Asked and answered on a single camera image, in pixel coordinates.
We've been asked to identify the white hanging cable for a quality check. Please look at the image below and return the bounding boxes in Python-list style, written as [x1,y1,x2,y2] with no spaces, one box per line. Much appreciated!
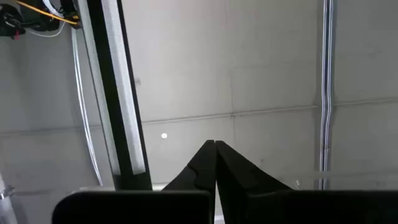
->
[70,27,104,187]

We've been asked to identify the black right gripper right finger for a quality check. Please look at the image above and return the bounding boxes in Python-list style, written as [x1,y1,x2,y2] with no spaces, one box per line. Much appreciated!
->
[216,139,398,224]

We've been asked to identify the black light bar white strips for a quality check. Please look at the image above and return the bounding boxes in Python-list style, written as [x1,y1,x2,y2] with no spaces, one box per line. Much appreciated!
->
[73,0,153,191]

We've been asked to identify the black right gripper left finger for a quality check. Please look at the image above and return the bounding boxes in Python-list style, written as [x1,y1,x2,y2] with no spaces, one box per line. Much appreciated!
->
[52,139,217,224]

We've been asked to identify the grey vertical wall conduit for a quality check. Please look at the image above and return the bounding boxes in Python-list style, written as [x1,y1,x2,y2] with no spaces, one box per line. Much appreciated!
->
[318,0,335,190]

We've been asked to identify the yellow overhead cable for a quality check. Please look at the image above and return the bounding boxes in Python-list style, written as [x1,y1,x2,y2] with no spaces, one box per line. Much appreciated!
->
[14,0,80,26]

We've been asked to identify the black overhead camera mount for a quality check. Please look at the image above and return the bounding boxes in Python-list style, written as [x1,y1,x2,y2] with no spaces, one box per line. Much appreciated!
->
[0,0,66,40]

